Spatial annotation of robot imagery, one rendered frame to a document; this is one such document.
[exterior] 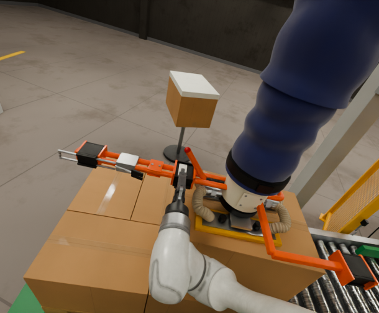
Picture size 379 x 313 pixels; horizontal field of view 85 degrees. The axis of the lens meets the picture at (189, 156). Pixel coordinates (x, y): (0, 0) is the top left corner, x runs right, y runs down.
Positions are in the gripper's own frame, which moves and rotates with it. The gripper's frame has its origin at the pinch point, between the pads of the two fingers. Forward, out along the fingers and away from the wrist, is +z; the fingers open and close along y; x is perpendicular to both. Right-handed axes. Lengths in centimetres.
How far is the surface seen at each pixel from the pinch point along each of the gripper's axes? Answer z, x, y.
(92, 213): 21, -47, 66
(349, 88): -10, 31, -45
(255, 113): -2.0, 16.6, -30.7
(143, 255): 0, -10, 66
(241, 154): -5.0, 16.6, -17.8
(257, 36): 784, 207, 7
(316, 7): -6, 18, -57
